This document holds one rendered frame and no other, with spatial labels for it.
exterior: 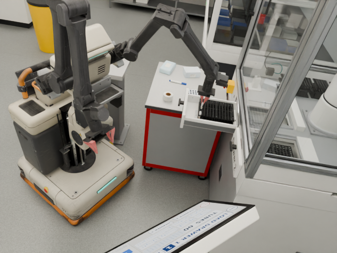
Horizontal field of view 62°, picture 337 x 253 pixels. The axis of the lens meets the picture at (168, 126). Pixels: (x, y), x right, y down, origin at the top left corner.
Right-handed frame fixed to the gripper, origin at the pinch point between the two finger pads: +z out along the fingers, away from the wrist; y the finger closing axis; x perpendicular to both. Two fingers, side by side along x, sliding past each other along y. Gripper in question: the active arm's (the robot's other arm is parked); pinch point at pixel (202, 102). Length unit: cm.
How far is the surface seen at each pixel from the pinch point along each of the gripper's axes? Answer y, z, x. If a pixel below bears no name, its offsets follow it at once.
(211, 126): -8.9, 10.6, 7.4
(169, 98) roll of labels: 21.3, 19.6, -21.9
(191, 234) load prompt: 0, -20, 94
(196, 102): 2.8, 13.4, -16.3
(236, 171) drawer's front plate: -23.5, 8.6, 39.9
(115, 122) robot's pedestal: 67, 77, -44
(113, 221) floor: 41, 99, 37
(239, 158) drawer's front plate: -23.3, 3.1, 35.9
